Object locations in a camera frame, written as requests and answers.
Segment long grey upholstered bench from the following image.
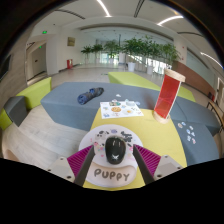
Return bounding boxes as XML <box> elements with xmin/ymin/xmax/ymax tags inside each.
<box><xmin>40</xmin><ymin>81</ymin><xmax>221</xmax><ymax>136</ymax></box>

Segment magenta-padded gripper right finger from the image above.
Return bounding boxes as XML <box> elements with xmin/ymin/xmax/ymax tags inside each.
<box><xmin>132</xmin><ymin>144</ymin><xmax>185</xmax><ymax>185</ymax></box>

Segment red panel rope-wrapped stand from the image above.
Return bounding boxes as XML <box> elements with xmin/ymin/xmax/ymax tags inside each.
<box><xmin>152</xmin><ymin>68</ymin><xmax>186</xmax><ymax>125</ymax></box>

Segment black computer mouse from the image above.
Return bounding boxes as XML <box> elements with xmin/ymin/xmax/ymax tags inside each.
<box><xmin>104</xmin><ymin>136</ymin><xmax>127</xmax><ymax>165</ymax></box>

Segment grey bench with stickers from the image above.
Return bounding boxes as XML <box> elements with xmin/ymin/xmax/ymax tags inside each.
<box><xmin>173</xmin><ymin>119</ymin><xmax>220</xmax><ymax>167</ymax></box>

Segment group of ceiling strip lights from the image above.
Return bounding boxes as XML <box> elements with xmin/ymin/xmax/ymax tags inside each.
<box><xmin>96</xmin><ymin>0</ymin><xmax>223</xmax><ymax>69</ymax></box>

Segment white sticker sheet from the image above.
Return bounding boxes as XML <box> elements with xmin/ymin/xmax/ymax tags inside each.
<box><xmin>99</xmin><ymin>100</ymin><xmax>145</xmax><ymax>120</ymax></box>

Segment lime green flat bench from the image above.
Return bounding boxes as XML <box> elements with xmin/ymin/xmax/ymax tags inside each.
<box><xmin>107</xmin><ymin>71</ymin><xmax>197</xmax><ymax>103</ymax></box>

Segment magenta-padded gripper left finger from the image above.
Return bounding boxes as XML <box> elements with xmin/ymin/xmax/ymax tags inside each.
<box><xmin>45</xmin><ymin>145</ymin><xmax>96</xmax><ymax>187</ymax></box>

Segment cluster of loose stickers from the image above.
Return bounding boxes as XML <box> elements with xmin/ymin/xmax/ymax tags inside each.
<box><xmin>177</xmin><ymin>121</ymin><xmax>198</xmax><ymax>145</ymax></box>

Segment white round puppy mouse pad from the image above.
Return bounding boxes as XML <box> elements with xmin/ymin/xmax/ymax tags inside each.
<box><xmin>78</xmin><ymin>124</ymin><xmax>144</xmax><ymax>189</ymax></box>

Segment group of potted plants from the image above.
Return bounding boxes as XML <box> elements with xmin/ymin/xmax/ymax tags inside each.
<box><xmin>80</xmin><ymin>35</ymin><xmax>183</xmax><ymax>75</ymax></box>

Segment dark grey seat block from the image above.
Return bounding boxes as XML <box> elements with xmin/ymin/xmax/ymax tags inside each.
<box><xmin>3</xmin><ymin>95</ymin><xmax>28</xmax><ymax>128</ymax></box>

